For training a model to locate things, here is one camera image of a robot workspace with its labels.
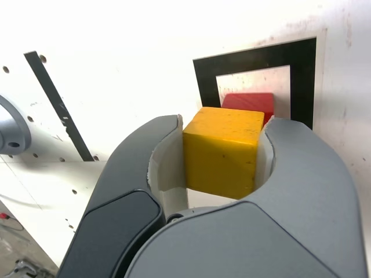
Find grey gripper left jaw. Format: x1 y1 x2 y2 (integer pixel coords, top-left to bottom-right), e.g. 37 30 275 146
56 114 190 278

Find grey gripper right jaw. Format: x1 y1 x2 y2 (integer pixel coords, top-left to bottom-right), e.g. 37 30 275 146
124 115 369 278

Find yellow cube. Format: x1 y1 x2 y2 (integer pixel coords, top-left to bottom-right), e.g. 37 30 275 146
182 106 266 200

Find red cube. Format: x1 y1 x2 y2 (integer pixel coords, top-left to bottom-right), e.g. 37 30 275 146
221 92 275 122

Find black tape square outline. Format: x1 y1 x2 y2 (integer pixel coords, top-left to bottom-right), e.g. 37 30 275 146
192 36 317 131

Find black tape strip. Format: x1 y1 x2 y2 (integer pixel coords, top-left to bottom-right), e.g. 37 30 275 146
23 51 95 162

